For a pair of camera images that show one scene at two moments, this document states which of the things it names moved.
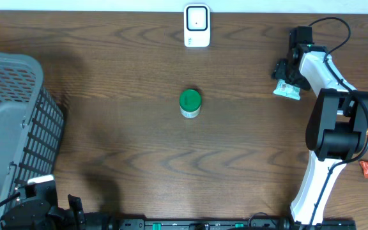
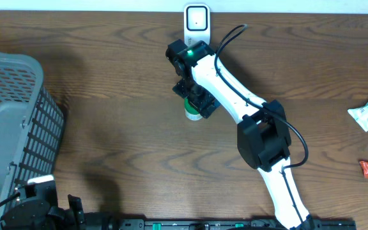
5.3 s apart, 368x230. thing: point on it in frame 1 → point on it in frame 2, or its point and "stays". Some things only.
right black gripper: x=279 y=70 → x=198 y=101
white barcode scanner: x=197 y=25 stays
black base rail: x=260 y=223 stays
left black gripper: x=75 y=204 stays
